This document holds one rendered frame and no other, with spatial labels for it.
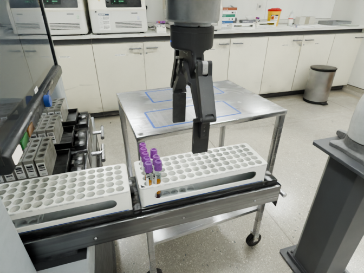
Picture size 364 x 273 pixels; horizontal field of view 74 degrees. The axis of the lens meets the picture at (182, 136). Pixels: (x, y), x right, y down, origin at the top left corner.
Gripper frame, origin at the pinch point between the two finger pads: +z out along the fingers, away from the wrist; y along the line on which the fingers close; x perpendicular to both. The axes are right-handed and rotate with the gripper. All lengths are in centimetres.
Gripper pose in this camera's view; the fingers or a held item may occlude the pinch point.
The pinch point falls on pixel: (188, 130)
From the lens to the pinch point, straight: 50.8
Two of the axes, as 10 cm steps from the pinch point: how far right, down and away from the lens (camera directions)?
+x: -9.5, 1.3, -2.7
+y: -3.0, -4.7, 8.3
